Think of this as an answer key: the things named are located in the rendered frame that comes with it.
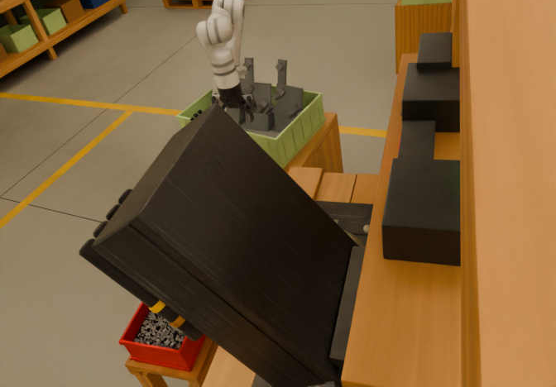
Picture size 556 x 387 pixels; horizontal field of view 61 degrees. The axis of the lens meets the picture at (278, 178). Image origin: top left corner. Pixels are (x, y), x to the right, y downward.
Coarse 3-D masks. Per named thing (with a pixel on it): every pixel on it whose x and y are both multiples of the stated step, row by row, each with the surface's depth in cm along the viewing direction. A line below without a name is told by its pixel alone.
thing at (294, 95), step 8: (280, 64) 221; (280, 72) 225; (280, 80) 226; (288, 88) 225; (296, 88) 222; (288, 96) 227; (296, 96) 224; (280, 104) 231; (288, 104) 228; (280, 112) 233; (296, 112) 227; (280, 120) 227; (288, 120) 225; (280, 128) 229
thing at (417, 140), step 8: (408, 128) 89; (416, 128) 88; (424, 128) 88; (432, 128) 88; (400, 136) 88; (408, 136) 87; (416, 136) 86; (424, 136) 86; (432, 136) 86; (400, 144) 86; (408, 144) 85; (416, 144) 85; (424, 144) 84; (432, 144) 84; (400, 152) 84; (408, 152) 83; (416, 152) 83; (424, 152) 83; (432, 152) 82
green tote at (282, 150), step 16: (208, 96) 253; (304, 96) 237; (320, 96) 230; (192, 112) 246; (304, 112) 221; (320, 112) 235; (288, 128) 212; (304, 128) 225; (272, 144) 210; (288, 144) 216; (304, 144) 229; (288, 160) 219
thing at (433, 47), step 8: (440, 32) 109; (448, 32) 108; (424, 40) 107; (432, 40) 106; (440, 40) 106; (448, 40) 105; (424, 48) 104; (432, 48) 103; (440, 48) 103; (448, 48) 102; (424, 56) 101; (432, 56) 100; (440, 56) 100; (448, 56) 99; (416, 64) 100; (424, 64) 99; (432, 64) 99; (440, 64) 98; (448, 64) 98
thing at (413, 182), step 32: (416, 96) 92; (448, 96) 90; (448, 128) 93; (416, 160) 77; (448, 160) 76; (416, 192) 72; (448, 192) 71; (384, 224) 68; (416, 224) 67; (448, 224) 66; (384, 256) 72; (416, 256) 70; (448, 256) 68
